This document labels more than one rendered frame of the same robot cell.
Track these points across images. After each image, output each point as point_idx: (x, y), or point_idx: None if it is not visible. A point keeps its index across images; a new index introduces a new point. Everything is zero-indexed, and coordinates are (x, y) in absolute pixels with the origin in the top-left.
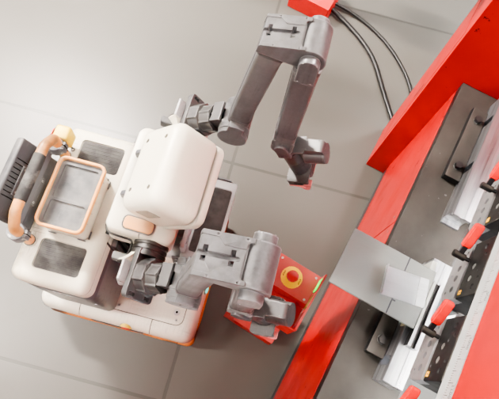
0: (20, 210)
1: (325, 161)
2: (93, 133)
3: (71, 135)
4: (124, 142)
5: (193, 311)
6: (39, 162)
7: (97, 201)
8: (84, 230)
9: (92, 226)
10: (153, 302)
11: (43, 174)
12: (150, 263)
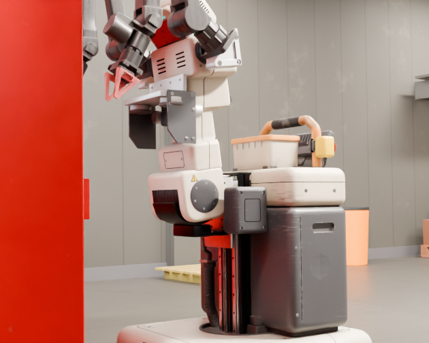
0: (266, 124)
1: (105, 25)
2: (327, 170)
3: (319, 143)
4: (299, 168)
5: (135, 331)
6: (293, 118)
7: (251, 154)
8: (233, 150)
9: (240, 167)
10: (179, 324)
11: (302, 152)
12: (150, 52)
